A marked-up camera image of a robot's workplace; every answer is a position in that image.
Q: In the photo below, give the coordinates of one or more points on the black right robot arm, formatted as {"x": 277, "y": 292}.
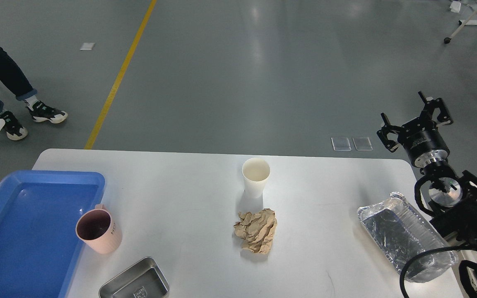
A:
{"x": 450, "y": 200}

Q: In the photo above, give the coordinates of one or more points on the crumpled brown paper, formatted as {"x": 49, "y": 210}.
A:
{"x": 256, "y": 230}

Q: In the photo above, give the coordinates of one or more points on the stainless steel rectangular tray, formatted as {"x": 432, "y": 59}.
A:
{"x": 144, "y": 279}

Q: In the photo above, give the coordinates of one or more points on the clear floor plate right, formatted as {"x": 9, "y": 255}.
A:
{"x": 362, "y": 143}

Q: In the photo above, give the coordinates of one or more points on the white paper cup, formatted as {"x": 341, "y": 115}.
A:
{"x": 256, "y": 172}

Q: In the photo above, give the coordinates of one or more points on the pink ribbed mug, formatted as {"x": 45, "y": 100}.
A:
{"x": 98, "y": 230}

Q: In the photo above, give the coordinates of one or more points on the blue plastic tray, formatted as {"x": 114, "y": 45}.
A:
{"x": 39, "y": 211}

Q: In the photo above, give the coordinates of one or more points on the aluminium foil tray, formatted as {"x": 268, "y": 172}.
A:
{"x": 401, "y": 233}

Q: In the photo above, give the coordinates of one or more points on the clear floor plate left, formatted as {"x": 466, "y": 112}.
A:
{"x": 341, "y": 144}

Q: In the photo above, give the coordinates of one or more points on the clear floor plate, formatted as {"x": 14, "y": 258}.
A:
{"x": 341, "y": 144}
{"x": 362, "y": 143}

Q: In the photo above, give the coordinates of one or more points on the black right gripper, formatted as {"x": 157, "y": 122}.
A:
{"x": 422, "y": 142}

